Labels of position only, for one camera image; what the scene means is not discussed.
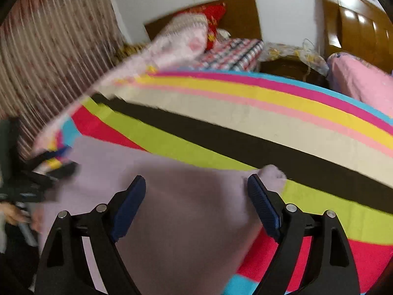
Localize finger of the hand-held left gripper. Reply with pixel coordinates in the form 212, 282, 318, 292
32, 162, 79, 189
29, 145, 73, 165

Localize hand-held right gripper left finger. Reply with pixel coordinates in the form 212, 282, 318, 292
34, 175, 147, 295

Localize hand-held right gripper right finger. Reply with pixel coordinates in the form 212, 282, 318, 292
247, 174, 360, 295

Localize lilac pants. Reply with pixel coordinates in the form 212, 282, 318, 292
32, 137, 288, 295

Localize person's left hand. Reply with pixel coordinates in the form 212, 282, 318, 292
0, 204, 42, 232

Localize rainbow striped bed sheet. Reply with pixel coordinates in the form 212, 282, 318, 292
52, 69, 393, 295

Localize pink pleated curtain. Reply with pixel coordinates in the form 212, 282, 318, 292
0, 0, 127, 161

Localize yellow patterned cloth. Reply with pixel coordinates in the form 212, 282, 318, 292
114, 42, 148, 60

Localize dark wooden nightstand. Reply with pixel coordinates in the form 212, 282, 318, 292
259, 58, 329, 89

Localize pink floral quilt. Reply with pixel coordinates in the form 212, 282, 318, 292
32, 20, 209, 160

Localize floral clear plastic cover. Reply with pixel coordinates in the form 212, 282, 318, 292
259, 41, 330, 75

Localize red plaid bed sheet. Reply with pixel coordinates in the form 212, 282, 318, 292
192, 38, 265, 72

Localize plain pink blanket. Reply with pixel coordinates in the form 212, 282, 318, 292
326, 52, 393, 118

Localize grey zigzag patterned blanket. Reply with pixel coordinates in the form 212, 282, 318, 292
167, 13, 209, 33

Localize dark brown wooden headboard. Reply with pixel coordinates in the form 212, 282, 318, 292
144, 0, 262, 42

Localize red embroidered pillow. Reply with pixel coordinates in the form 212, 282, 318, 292
190, 2, 228, 51

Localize glossy light wooden headboard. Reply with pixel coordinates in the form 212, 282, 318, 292
319, 0, 393, 75

